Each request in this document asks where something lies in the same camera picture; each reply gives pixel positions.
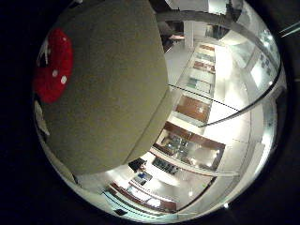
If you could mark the black grille panel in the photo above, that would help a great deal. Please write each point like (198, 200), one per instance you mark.
(165, 165)

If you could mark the red plush strawberry white dots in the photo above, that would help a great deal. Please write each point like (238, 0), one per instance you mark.
(54, 67)

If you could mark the person in dark sleeve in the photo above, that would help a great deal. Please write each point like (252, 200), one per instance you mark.
(165, 31)

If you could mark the black chair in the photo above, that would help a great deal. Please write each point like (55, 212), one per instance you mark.
(137, 164)

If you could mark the wood framed glass window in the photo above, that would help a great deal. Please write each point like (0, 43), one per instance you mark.
(193, 137)

